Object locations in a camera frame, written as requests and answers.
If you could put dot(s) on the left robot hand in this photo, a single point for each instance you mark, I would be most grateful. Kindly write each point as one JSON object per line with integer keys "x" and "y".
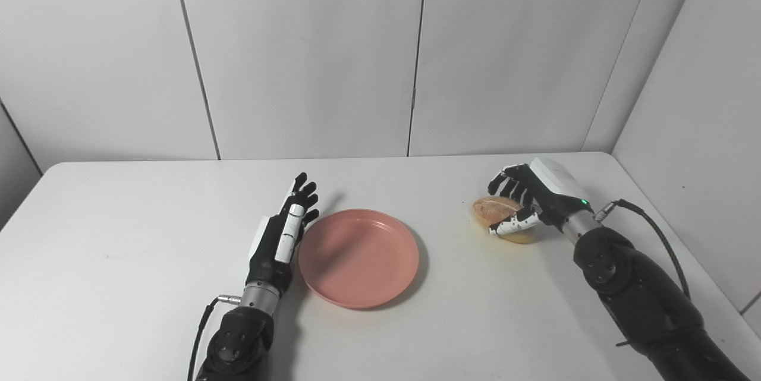
{"x": 282, "y": 238}

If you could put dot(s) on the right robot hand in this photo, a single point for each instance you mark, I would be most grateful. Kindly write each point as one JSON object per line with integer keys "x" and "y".
{"x": 538, "y": 197}

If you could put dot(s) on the bread roll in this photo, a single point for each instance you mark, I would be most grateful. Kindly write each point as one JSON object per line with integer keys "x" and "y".
{"x": 502, "y": 217}

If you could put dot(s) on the pink plate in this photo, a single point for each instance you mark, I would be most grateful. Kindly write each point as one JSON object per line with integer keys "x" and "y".
{"x": 358, "y": 258}

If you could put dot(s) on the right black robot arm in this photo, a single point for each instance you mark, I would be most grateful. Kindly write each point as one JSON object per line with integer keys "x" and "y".
{"x": 642, "y": 298}

